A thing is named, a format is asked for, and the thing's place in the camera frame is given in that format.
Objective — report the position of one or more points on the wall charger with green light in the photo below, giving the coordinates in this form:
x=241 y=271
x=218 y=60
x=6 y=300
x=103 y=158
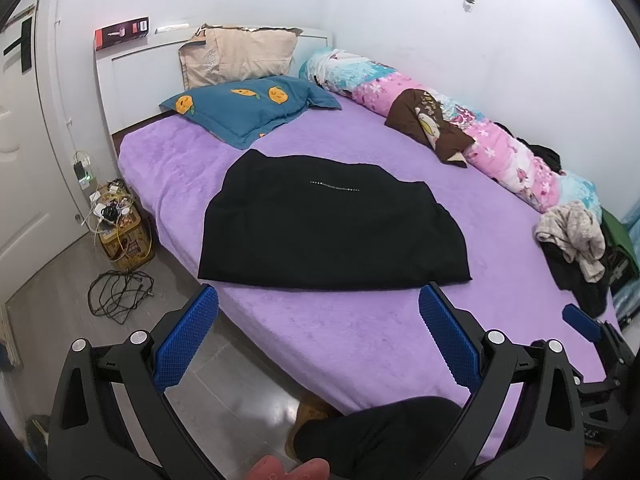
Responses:
x=82 y=175

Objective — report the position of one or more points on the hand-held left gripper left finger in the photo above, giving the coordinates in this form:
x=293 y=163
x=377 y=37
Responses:
x=185 y=345

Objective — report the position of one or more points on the white power strip with plugs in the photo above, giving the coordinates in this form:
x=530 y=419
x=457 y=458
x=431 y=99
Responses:
x=112 y=210

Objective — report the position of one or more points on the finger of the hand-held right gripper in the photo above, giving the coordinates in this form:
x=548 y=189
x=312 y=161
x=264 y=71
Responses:
x=580 y=321

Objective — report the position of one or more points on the person's black trouser leg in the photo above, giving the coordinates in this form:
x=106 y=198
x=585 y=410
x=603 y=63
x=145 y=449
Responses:
x=380 y=435

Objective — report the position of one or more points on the blue lemon print pillow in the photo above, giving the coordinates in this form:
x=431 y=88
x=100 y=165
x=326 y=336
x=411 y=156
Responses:
x=225 y=110

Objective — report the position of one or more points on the black shirt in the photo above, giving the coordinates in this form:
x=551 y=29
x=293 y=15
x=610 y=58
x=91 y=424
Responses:
x=325 y=230

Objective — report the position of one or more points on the yellow crate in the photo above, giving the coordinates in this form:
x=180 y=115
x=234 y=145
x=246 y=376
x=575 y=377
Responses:
x=125 y=250

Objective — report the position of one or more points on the brown cartoon print cloth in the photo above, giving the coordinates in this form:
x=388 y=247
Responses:
x=415 y=110

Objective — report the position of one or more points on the brown slipper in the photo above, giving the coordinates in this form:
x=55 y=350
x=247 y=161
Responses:
x=310 y=410

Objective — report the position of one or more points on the beige pillow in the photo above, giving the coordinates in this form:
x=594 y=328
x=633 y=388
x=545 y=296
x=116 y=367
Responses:
x=240 y=55

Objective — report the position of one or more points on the purple fleece bed blanket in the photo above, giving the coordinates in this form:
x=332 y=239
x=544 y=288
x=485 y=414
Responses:
x=350 y=330

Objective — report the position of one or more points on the green garment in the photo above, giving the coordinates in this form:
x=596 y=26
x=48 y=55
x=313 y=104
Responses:
x=617 y=232

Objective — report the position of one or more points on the white door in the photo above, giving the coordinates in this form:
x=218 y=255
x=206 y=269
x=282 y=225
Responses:
x=30 y=160

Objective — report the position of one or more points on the pink floral rolled quilt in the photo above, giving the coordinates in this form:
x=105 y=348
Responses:
x=505 y=150

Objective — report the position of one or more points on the black clothes pile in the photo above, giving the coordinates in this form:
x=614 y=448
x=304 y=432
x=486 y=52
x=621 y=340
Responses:
x=575 y=280

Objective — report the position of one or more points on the red and black box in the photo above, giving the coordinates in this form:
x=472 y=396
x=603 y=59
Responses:
x=122 y=34

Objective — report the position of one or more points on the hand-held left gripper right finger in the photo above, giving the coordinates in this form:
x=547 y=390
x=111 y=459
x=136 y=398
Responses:
x=450 y=345

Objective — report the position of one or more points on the grey knit garment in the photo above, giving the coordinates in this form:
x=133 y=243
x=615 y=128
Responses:
x=570 y=235

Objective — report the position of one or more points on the dark garment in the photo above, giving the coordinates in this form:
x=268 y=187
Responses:
x=545 y=152

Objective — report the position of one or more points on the person's left hand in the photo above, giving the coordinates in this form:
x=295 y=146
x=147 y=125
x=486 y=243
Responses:
x=270 y=470

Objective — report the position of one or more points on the white bed headboard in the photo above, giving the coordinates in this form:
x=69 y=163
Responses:
x=135 y=75

